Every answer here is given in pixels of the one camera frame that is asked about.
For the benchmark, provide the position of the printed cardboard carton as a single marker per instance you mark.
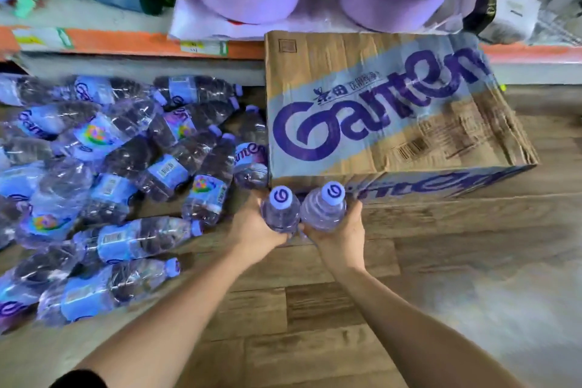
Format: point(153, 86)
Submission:
point(386, 119)

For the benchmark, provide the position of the white small box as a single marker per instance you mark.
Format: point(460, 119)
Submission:
point(511, 15)

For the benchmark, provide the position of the black sleeve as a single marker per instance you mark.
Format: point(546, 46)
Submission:
point(79, 381)

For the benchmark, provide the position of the person's right forearm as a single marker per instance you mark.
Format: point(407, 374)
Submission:
point(409, 333)

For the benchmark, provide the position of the person's left forearm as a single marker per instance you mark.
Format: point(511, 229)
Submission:
point(168, 324)

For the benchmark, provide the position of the person's right thumb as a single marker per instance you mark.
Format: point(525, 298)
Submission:
point(308, 234)

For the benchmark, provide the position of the person's right hand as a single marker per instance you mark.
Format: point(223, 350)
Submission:
point(341, 242)

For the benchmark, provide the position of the person's left thumb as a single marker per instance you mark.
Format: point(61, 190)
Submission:
point(279, 238)

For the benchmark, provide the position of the clear water bottle purple cap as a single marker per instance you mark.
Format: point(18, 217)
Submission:
point(323, 208)
point(280, 208)

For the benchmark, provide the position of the person's left hand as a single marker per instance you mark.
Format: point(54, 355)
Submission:
point(252, 231)

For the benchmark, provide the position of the orange shelf edge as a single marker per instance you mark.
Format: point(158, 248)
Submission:
point(127, 43)

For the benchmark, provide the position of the green yellow price tag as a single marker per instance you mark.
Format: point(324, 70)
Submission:
point(203, 47)
point(43, 38)

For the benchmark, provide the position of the pile of plastic water bottles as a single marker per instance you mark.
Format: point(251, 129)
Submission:
point(113, 174)

